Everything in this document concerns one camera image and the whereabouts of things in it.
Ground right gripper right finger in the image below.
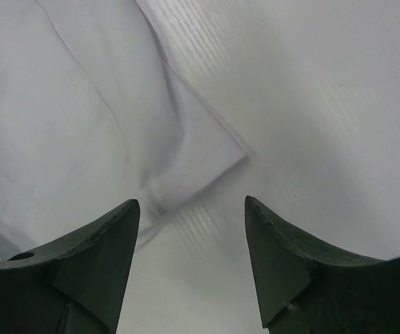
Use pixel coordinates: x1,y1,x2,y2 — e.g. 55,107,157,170
245,196,400,333

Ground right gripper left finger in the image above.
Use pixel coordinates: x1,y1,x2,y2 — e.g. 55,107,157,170
0,200,140,333

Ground white fabric skirt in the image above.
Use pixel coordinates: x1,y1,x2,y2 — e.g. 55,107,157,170
0,1,246,260

